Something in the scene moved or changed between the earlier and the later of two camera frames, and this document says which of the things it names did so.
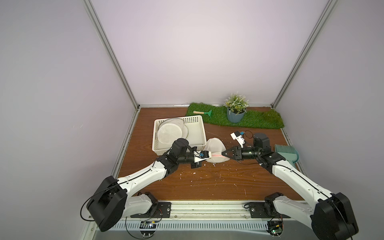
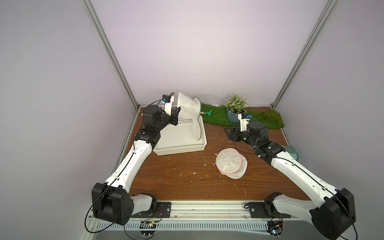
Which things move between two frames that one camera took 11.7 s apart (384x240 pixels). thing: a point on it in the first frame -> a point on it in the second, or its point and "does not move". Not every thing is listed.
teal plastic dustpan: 289,153 does not move
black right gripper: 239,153 -> 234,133
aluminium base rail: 215,220 does not move
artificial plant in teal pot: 236,105 does not move
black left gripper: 194,165 -> 172,118
